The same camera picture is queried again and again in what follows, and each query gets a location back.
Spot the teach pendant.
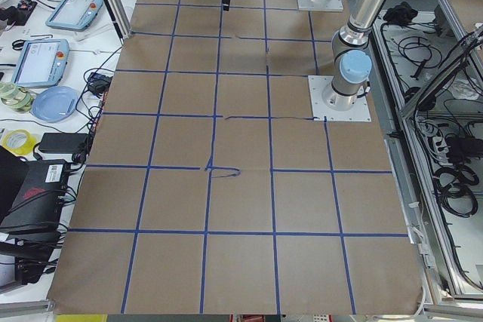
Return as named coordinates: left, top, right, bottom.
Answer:
left=12, top=39, right=70, bottom=88
left=45, top=0, right=103, bottom=32

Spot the far teach pendant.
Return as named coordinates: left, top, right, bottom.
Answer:
left=45, top=0, right=103, bottom=32

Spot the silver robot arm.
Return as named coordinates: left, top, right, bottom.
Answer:
left=321, top=0, right=386, bottom=112

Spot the near teach pendant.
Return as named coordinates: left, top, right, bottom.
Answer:
left=12, top=39, right=70, bottom=88

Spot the black laptop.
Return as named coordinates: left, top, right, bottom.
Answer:
left=1, top=148, right=69, bottom=235

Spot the black power adapter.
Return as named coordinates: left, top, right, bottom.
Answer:
left=38, top=133, right=88, bottom=154

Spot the yellow tape roll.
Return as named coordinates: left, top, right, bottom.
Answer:
left=2, top=130, right=37, bottom=156

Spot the blue plate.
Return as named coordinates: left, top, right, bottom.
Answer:
left=31, top=86, right=78, bottom=123

